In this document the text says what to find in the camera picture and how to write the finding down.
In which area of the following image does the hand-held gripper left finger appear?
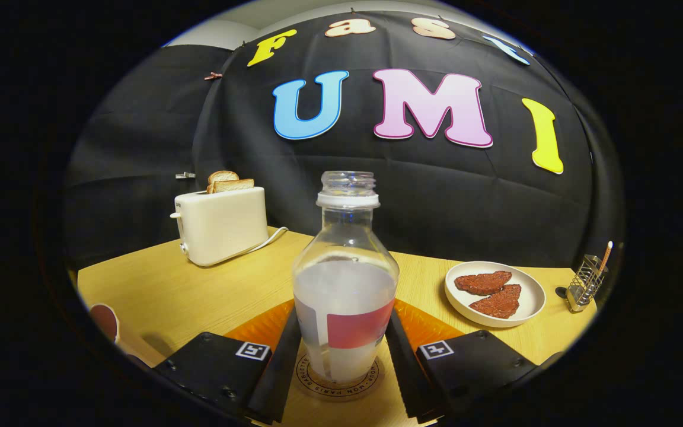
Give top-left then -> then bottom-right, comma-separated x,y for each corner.
152,299 -> 304,425

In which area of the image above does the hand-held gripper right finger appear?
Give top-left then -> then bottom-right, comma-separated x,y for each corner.
384,299 -> 561,423

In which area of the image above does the round wooden coaster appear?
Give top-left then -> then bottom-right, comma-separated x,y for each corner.
294,341 -> 387,401

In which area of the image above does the clear juice bottle red label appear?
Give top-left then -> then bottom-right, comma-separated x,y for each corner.
292,171 -> 400,383

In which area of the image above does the cream cup wooden handle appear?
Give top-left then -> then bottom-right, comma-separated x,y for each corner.
90,303 -> 167,368

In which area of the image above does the wooden table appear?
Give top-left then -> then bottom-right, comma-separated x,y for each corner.
75,227 -> 598,427

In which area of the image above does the brown meat patty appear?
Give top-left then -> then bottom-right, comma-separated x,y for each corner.
469,284 -> 522,319
454,270 -> 513,296

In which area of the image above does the white round plate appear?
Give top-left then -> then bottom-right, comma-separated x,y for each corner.
444,261 -> 547,329

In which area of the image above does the cream toaster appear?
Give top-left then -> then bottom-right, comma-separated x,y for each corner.
170,187 -> 269,267

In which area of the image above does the black backdrop cloth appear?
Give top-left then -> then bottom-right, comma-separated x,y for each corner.
64,11 -> 624,270

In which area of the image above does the flat toast slice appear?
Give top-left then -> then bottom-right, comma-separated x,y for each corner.
212,179 -> 255,194

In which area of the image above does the round-topped toast slice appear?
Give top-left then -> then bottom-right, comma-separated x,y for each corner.
207,170 -> 240,193

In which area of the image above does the white toaster cable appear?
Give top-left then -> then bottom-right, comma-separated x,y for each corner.
241,227 -> 289,256

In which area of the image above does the metal wire utensil holder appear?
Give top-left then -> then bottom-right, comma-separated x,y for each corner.
566,254 -> 609,313

